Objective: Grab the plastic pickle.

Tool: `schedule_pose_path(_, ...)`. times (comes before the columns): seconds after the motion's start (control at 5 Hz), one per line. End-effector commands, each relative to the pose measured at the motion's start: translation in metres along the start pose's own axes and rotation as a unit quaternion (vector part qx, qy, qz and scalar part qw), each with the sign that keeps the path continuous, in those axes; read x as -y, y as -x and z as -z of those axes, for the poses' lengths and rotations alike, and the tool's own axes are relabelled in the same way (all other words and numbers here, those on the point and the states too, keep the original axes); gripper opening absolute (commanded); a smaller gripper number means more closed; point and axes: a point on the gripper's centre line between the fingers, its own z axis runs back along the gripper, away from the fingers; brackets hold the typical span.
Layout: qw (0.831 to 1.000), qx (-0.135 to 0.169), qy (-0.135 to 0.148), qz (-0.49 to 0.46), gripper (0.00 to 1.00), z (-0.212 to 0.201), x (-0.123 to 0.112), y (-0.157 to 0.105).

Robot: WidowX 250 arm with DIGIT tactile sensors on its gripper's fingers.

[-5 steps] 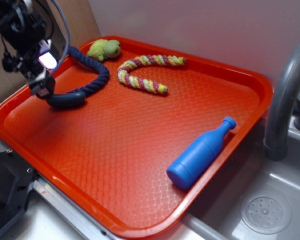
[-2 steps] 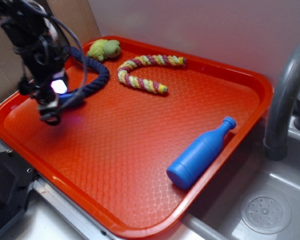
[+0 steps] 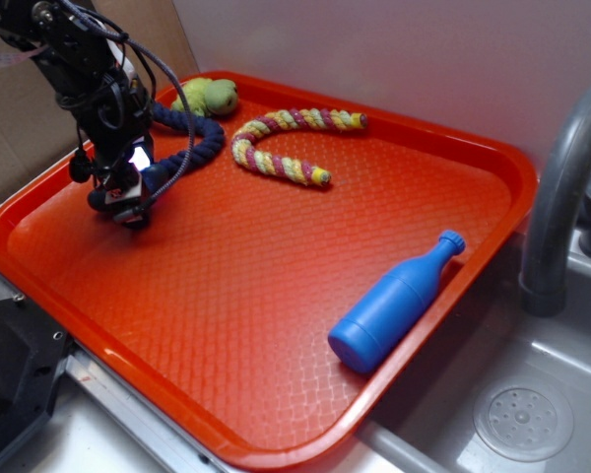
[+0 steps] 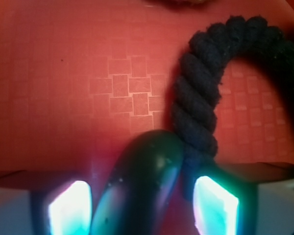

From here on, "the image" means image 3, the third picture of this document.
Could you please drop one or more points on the grey toy sink basin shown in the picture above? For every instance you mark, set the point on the grey toy sink basin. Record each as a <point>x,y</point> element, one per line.
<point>424,422</point>

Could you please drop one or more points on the red plastic tray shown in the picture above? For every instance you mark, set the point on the red plastic tray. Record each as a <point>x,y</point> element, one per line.
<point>218,311</point>

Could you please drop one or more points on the green plush toy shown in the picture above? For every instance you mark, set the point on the green plush toy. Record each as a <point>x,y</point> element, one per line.
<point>210,97</point>

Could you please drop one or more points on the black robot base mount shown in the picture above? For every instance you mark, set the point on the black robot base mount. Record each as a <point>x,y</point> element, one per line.
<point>33,347</point>

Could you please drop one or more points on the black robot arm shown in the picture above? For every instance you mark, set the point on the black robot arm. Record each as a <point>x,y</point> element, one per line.
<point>59,33</point>

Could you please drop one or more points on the brown cardboard panel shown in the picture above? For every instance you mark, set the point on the brown cardboard panel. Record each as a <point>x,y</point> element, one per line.
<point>34,132</point>

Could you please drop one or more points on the blue plastic bottle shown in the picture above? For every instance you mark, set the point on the blue plastic bottle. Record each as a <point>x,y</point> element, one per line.
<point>374,326</point>

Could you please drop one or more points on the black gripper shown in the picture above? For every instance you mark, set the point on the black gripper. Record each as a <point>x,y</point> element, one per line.
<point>114,111</point>

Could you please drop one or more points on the multicolour twisted rope toy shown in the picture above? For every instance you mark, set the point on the multicolour twisted rope toy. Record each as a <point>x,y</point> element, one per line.
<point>274,144</point>

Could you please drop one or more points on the grey sink faucet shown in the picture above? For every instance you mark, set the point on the grey sink faucet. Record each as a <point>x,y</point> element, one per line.
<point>563,198</point>

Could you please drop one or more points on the sink drain strainer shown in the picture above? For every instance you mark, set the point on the sink drain strainer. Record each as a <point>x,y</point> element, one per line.
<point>523,419</point>

